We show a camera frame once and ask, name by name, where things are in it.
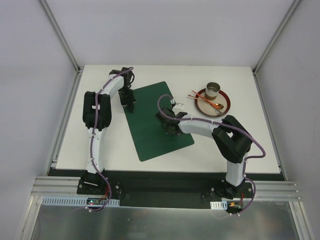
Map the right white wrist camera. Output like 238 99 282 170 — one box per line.
170 98 185 111

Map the steel cup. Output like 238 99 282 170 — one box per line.
204 82 221 100

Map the white cable duct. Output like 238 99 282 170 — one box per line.
41 196 120 208
210 200 228 211

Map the left aluminium frame post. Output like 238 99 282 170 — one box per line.
37 0 81 74

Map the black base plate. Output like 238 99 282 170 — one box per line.
76 170 253 209

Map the green placemat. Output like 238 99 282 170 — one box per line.
124 81 195 162

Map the left white cable duct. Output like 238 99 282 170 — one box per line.
41 196 120 208

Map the right aluminium frame post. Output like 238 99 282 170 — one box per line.
252 0 303 76

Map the silver fork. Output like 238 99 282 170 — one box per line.
206 105 225 116

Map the aluminium front rail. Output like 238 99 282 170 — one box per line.
31 176 302 202

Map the red rimmed beige plate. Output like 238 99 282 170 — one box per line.
193 88 231 118

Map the copper spoon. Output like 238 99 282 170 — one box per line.
187 94 224 110

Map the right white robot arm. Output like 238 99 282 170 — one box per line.
155 107 253 200

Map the orange knife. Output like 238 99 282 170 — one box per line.
192 90 215 107

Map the aluminium frame post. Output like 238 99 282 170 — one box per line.
37 0 81 74
252 0 303 76

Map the right white cable duct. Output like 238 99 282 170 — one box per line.
210 200 228 211

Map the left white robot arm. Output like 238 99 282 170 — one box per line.
81 67 136 195

